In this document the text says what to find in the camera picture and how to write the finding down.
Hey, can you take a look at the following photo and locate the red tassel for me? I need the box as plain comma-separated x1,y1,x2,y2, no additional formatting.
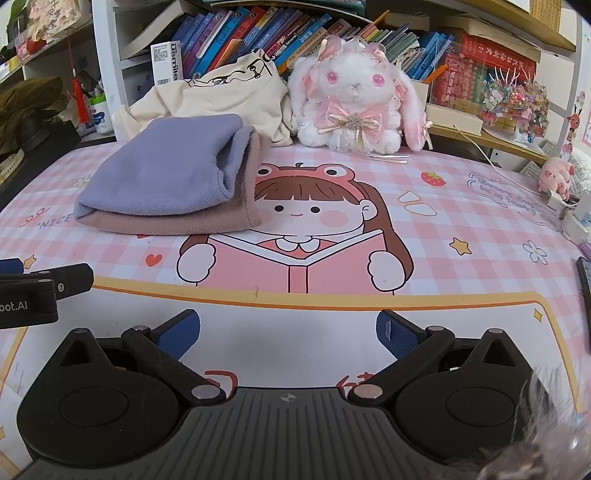
68,37,88,125

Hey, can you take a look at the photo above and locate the brown and purple sweater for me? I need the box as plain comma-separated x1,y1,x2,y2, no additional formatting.
74,113,271,236

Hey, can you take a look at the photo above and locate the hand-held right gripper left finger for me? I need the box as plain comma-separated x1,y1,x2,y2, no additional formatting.
58,309,227,406

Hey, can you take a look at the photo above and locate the row of books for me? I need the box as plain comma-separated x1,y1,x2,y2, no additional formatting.
168,4,455,81

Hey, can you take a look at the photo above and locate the white cable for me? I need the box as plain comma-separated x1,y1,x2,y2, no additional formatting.
455,124,548,197

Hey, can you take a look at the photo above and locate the cream wrist watch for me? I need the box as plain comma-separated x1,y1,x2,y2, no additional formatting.
0,148,25,185

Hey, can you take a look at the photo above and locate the red boxed book set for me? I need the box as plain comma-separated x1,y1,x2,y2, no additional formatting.
434,32,539,114

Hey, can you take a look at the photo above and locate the thick leaning book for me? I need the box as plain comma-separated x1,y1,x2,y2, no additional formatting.
121,0,197,60

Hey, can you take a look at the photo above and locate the white pen can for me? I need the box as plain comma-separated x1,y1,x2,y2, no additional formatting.
89,95,114,136

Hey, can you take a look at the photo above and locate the white plush rabbit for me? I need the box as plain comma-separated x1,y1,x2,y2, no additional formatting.
288,37,432,155

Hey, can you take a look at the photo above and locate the olive green cloth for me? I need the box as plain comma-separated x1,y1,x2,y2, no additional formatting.
0,76,65,158

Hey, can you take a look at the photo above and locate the white upright carton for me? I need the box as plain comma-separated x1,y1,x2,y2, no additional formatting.
150,41,184,86

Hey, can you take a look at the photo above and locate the bunch of pens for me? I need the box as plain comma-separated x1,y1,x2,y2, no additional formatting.
74,69,107,100

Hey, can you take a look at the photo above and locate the cartoon wall sticker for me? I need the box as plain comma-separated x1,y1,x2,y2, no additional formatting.
561,90,591,155

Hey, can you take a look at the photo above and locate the colourful bead ornament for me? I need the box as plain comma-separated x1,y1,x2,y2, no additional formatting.
482,69,550,144

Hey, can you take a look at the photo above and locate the black smartphone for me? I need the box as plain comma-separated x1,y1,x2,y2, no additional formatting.
576,257,591,315

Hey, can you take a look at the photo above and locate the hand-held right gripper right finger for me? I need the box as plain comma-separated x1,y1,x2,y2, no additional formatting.
347,309,520,406

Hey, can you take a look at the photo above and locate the white charger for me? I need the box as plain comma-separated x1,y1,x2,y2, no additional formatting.
540,189,591,241

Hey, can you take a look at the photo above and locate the white shelving unit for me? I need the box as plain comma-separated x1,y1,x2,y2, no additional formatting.
0,0,134,144

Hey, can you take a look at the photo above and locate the thick flat book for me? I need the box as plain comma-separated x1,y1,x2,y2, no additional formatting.
425,102,483,134

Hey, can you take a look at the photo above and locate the pink plush pig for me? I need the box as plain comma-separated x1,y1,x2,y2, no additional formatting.
538,157,575,193

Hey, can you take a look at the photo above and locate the pink checked desk mat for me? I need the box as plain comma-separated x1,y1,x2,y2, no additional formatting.
0,134,591,480

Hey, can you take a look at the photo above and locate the cream cloth bag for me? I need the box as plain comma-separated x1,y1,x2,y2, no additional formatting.
124,48,296,148

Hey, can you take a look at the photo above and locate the wooden bookshelf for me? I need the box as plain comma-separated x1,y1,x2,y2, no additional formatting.
185,0,578,162

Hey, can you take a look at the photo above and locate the decorative paper plaque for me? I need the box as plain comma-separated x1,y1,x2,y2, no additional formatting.
25,0,83,35

